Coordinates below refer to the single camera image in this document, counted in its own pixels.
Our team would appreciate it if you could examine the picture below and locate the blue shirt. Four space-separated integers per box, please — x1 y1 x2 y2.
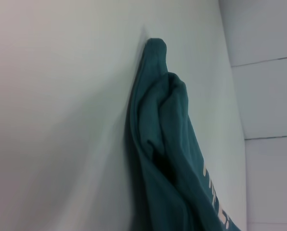
124 38 242 231

